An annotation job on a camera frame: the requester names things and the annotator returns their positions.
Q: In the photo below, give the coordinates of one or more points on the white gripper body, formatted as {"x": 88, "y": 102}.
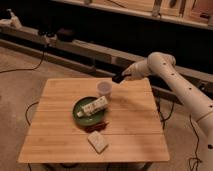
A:
{"x": 136, "y": 71}

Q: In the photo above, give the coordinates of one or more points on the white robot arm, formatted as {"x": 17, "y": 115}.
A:
{"x": 199, "y": 104}

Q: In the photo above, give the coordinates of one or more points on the translucent ceramic cup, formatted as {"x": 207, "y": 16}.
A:
{"x": 104, "y": 88}

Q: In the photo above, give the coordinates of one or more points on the white tube on plate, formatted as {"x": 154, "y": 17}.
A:
{"x": 93, "y": 107}

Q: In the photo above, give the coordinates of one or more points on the wooden table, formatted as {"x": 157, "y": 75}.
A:
{"x": 129, "y": 132}

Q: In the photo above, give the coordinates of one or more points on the green plate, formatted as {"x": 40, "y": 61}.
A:
{"x": 87, "y": 120}

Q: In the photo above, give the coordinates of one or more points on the red chili pepper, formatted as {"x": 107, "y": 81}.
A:
{"x": 98, "y": 127}

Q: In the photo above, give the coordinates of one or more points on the black device on ledge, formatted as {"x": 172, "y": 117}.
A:
{"x": 65, "y": 35}

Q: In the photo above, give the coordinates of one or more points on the white object on ledge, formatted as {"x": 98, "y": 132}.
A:
{"x": 13, "y": 21}

